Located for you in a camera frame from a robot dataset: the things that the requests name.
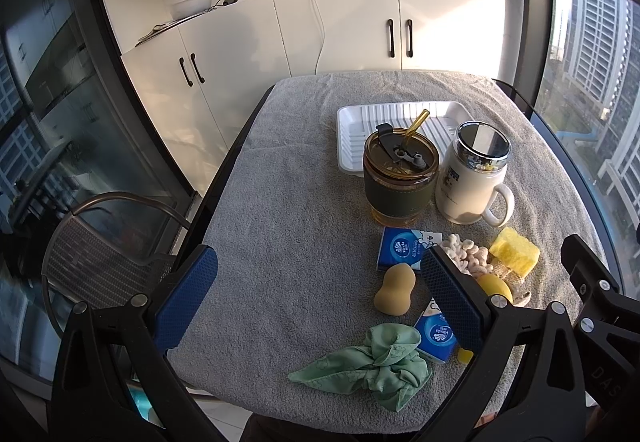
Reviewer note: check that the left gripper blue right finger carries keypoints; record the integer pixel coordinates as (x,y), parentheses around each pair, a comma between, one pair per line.
(454,295)

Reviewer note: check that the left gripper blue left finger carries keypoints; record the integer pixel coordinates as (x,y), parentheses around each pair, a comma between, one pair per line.
(180,295)

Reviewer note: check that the yellow round sponge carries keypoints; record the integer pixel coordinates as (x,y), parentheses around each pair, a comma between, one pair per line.
(493,285)

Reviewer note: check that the white knotted rope toy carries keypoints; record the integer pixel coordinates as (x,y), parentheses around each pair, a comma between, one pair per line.
(469,257)

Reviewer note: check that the blue tissue pack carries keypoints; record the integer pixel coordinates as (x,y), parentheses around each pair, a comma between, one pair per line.
(437,337)
(399,245)

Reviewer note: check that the beige gourd makeup sponge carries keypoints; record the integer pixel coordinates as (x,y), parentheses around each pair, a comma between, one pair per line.
(394,296)

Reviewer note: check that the yellow rectangular sponge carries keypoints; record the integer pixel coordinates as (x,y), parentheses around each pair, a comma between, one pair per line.
(515,251)

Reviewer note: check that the green cloth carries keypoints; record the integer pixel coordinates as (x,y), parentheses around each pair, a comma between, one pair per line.
(387,364)

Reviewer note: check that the metal mesh chair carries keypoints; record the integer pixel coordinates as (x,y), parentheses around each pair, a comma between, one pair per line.
(83,265)

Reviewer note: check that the white mug chrome lid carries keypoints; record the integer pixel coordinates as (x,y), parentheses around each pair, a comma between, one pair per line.
(470,184)

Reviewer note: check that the grey towel table cover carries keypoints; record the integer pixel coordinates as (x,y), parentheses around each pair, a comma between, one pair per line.
(297,249)

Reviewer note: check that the amber glass tumbler green sleeve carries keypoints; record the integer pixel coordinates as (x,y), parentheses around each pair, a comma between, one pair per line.
(400,168)

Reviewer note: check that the white cabinet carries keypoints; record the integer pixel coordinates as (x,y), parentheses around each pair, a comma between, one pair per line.
(199,67)

